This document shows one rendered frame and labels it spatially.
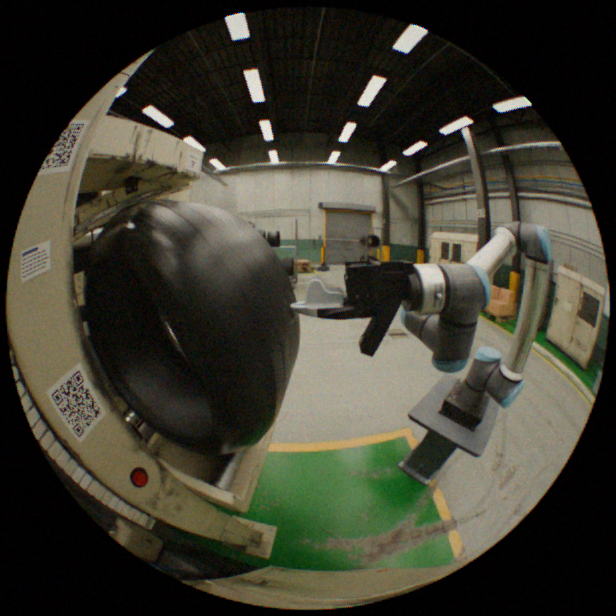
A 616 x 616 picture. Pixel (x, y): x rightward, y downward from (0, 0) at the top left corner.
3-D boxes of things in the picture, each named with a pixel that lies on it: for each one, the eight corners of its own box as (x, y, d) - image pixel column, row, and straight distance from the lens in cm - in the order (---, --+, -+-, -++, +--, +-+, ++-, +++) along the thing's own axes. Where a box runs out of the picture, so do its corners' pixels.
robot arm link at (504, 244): (502, 215, 97) (390, 304, 55) (524, 217, 92) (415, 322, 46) (508, 241, 101) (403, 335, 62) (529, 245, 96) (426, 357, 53)
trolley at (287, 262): (298, 290, 561) (297, 218, 548) (249, 291, 575) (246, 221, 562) (297, 284, 627) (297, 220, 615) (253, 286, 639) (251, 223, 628)
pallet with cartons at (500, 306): (515, 319, 654) (521, 293, 643) (497, 322, 547) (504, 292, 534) (497, 309, 692) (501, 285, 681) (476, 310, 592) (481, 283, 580)
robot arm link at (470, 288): (490, 320, 44) (496, 269, 41) (442, 327, 37) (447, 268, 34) (467, 304, 51) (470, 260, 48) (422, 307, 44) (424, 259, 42)
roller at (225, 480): (205, 488, 52) (223, 497, 52) (209, 487, 47) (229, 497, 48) (250, 396, 67) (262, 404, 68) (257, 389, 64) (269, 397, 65)
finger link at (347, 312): (318, 301, 35) (369, 297, 35) (319, 311, 36) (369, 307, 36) (315, 310, 31) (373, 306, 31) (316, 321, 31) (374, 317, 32)
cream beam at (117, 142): (73, 157, 60) (94, 111, 68) (54, 196, 82) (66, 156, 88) (202, 179, 91) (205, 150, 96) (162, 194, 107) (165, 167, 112)
